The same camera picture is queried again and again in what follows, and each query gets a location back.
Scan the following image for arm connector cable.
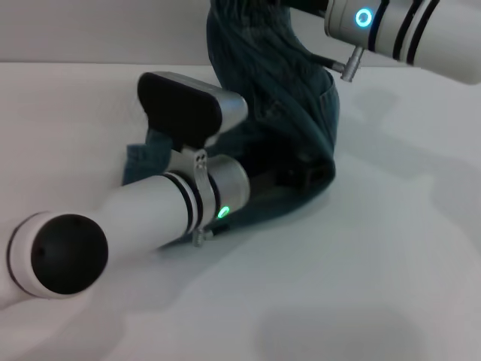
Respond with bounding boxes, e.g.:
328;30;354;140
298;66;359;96
192;224;231;250
310;46;365;82

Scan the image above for blue denim shorts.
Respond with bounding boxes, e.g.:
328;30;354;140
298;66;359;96
123;0;341;231

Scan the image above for left wrist camera housing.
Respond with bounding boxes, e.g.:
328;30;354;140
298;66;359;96
136;71;250;152

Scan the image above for left arm connector cable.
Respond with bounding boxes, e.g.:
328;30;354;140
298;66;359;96
192;224;231;250

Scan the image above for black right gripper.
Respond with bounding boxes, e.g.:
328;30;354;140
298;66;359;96
296;0;328;18

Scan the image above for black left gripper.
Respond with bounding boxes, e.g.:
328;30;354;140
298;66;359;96
247;165;330;201

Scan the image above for right arm connector cable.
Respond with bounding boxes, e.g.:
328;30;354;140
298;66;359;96
310;46;365;82

